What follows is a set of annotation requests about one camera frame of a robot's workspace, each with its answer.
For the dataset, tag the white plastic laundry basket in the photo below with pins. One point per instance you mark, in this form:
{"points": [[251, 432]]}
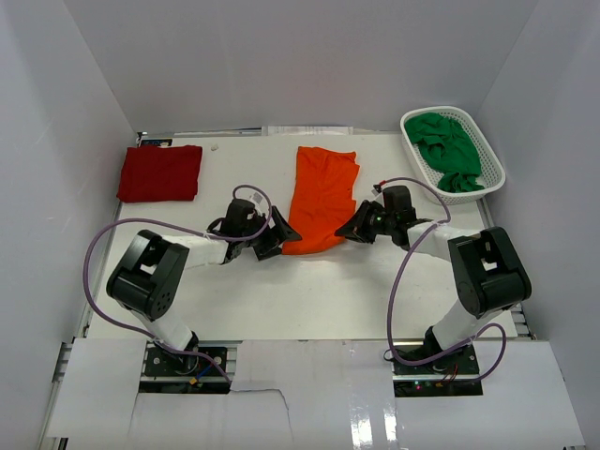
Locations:
{"points": [[492, 177]]}

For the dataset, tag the green t shirt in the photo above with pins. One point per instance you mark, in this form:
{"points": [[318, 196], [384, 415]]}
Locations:
{"points": [[448, 149]]}

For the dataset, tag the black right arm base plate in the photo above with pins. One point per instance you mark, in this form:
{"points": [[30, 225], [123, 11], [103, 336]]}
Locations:
{"points": [[454, 375]]}

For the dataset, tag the folded dark red t shirt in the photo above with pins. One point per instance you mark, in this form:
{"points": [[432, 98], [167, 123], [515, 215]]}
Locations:
{"points": [[152, 174]]}

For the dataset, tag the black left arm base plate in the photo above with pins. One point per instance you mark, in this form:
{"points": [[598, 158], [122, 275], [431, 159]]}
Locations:
{"points": [[176, 374]]}

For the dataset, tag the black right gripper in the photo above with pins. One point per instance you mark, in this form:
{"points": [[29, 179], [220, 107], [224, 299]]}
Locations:
{"points": [[355, 229]]}

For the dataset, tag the orange t shirt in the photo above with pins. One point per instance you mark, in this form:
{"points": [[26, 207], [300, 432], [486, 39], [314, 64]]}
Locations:
{"points": [[322, 200]]}

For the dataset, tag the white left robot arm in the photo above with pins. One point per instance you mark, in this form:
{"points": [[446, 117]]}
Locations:
{"points": [[146, 279]]}

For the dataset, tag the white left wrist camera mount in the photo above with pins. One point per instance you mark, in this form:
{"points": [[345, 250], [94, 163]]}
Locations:
{"points": [[256, 197]]}

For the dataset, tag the blue label sticker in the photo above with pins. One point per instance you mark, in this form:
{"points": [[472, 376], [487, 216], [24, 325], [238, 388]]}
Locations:
{"points": [[159, 142]]}

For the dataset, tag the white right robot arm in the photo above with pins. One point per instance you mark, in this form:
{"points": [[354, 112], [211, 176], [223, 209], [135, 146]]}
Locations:
{"points": [[488, 273]]}

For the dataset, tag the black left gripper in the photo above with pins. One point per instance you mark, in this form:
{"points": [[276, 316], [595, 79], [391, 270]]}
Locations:
{"points": [[281, 232]]}

